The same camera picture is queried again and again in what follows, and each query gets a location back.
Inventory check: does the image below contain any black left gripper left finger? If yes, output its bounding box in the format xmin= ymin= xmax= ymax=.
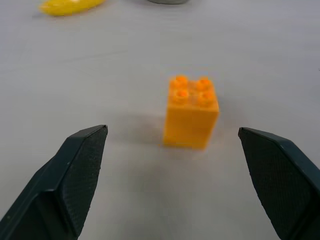
xmin=0 ymin=124 xmax=109 ymax=240

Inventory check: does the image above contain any grey round object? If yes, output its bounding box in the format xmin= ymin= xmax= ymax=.
xmin=146 ymin=0 xmax=189 ymax=5

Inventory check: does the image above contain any yellow banana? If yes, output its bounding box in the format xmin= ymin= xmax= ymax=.
xmin=37 ymin=0 xmax=106 ymax=17

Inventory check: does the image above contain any orange studded building block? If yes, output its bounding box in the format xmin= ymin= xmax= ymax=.
xmin=162 ymin=74 xmax=220 ymax=151

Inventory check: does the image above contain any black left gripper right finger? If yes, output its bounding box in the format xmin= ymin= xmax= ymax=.
xmin=237 ymin=126 xmax=320 ymax=240

